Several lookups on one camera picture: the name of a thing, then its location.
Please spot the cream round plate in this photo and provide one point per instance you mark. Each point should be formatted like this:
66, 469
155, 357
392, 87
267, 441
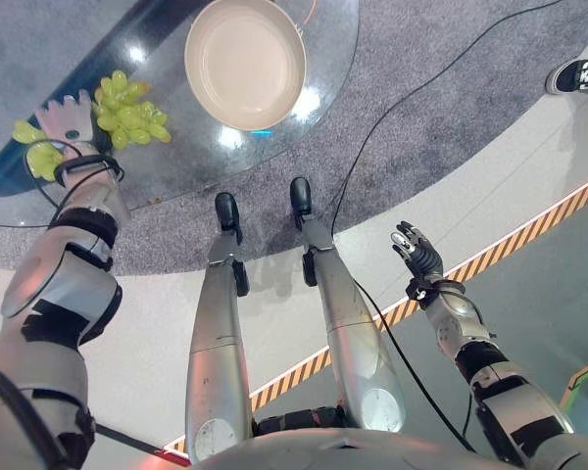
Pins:
245, 63

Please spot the silver robot leg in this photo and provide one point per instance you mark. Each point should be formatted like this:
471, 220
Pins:
218, 343
353, 352

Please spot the grey round rug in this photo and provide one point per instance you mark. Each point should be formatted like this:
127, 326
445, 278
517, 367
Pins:
421, 147

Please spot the person's foot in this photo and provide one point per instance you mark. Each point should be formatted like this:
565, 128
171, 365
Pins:
575, 76

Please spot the silver robot torso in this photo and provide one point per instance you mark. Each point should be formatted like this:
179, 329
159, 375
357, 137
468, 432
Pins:
372, 453

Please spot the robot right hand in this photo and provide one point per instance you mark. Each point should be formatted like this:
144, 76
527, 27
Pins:
425, 259

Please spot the green grape bunch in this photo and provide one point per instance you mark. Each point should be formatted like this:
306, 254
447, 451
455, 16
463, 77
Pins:
41, 159
127, 117

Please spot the yellow black striped floor tape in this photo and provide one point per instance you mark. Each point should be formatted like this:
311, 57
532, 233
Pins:
519, 235

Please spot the silver robot right leg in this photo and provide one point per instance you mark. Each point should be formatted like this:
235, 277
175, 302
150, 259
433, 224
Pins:
353, 352

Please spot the green floor tape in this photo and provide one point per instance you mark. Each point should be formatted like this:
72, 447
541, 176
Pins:
580, 382

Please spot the silver robot left leg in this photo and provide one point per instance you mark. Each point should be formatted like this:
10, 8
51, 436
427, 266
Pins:
218, 343

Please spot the dark table base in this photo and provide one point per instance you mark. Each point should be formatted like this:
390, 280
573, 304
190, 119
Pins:
127, 44

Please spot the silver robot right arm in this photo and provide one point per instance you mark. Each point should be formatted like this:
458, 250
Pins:
500, 387

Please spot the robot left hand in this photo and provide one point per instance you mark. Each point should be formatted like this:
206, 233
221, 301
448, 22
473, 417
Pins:
71, 128

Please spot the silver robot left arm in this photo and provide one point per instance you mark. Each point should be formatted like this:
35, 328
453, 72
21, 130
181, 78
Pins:
54, 313

